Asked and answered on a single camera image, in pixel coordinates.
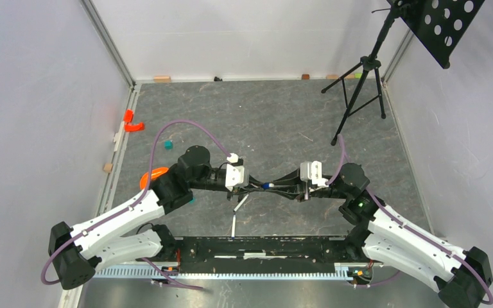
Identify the tan block at wall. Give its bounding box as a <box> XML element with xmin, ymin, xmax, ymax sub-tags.
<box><xmin>325</xmin><ymin>74</ymin><xmax>339</xmax><ymax>80</ymax></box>

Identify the small wooden block left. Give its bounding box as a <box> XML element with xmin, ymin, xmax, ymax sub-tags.
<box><xmin>103</xmin><ymin>163</ymin><xmax>114</xmax><ymax>173</ymax></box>

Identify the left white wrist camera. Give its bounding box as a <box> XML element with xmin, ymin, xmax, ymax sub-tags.
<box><xmin>225</xmin><ymin>164</ymin><xmax>249</xmax><ymax>191</ymax></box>

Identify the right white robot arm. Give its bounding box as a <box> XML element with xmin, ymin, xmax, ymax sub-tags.
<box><xmin>262</xmin><ymin>161</ymin><xmax>493</xmax><ymax>307</ymax></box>

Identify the wooden block at wall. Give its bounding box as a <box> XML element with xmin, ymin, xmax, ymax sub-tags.
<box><xmin>153</xmin><ymin>75</ymin><xmax>172</xmax><ymax>83</ymax></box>

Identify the orange U-shaped block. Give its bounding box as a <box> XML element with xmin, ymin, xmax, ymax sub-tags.
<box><xmin>139</xmin><ymin>167</ymin><xmax>169</xmax><ymax>190</ymax></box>

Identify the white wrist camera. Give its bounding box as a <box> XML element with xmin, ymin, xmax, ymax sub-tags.
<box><xmin>299</xmin><ymin>161</ymin><xmax>328</xmax><ymax>187</ymax></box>
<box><xmin>225</xmin><ymin>164</ymin><xmax>249</xmax><ymax>191</ymax></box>

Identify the red block upright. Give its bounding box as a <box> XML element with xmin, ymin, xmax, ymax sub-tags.
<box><xmin>123</xmin><ymin>109</ymin><xmax>134</xmax><ymax>123</ymax></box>

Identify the white pen with black tip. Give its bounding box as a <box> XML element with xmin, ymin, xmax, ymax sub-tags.
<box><xmin>233</xmin><ymin>194</ymin><xmax>249</xmax><ymax>213</ymax></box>

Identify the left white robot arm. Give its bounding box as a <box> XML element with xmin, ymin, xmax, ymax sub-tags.
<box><xmin>41</xmin><ymin>146</ymin><xmax>262</xmax><ymax>290</ymax></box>

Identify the black music stand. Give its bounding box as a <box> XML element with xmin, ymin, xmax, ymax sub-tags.
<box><xmin>321</xmin><ymin>0</ymin><xmax>484</xmax><ymax>146</ymax></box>

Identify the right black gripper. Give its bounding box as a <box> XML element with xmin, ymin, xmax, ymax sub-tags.
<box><xmin>264</xmin><ymin>168</ymin><xmax>350</xmax><ymax>203</ymax></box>

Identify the white cable duct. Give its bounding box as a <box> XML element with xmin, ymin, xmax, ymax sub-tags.
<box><xmin>94</xmin><ymin>264</ymin><xmax>352</xmax><ymax>281</ymax></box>

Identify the small teal cube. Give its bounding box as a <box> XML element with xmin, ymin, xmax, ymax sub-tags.
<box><xmin>164</xmin><ymin>140</ymin><xmax>173</xmax><ymax>150</ymax></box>

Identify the red L-shaped block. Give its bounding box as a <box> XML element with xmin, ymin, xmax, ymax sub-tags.
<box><xmin>124</xmin><ymin>122</ymin><xmax>145</xmax><ymax>132</ymax></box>

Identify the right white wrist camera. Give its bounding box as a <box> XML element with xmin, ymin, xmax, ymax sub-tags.
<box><xmin>299</xmin><ymin>161</ymin><xmax>328</xmax><ymax>187</ymax></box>

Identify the yellow highlighter pen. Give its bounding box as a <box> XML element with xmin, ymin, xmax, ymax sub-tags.
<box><xmin>231</xmin><ymin>213</ymin><xmax>236</xmax><ymax>239</ymax></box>

